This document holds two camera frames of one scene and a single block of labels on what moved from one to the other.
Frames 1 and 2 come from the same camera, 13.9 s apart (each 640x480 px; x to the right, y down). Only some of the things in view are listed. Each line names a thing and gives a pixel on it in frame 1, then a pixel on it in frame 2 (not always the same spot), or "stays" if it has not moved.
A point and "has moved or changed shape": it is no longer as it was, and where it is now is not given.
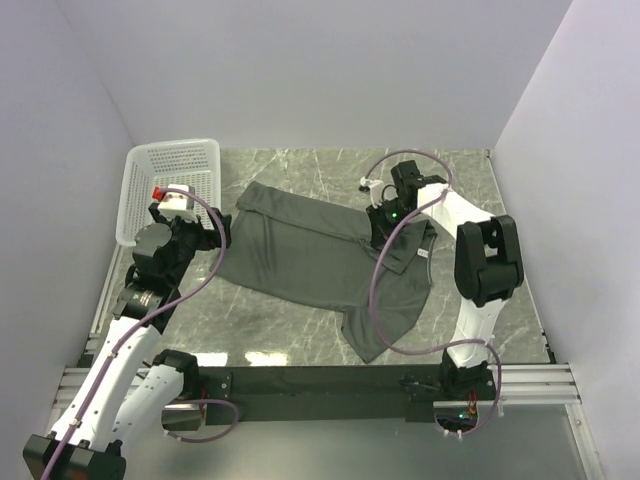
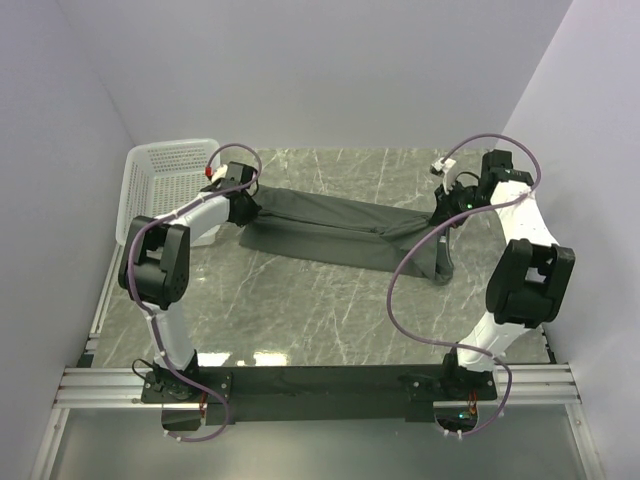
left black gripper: [208, 237] to [252, 213]
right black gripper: [380, 232] to [444, 209]
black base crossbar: [322, 392] stays
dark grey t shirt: [295, 247] has moved or changed shape
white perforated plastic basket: [149, 164] stays
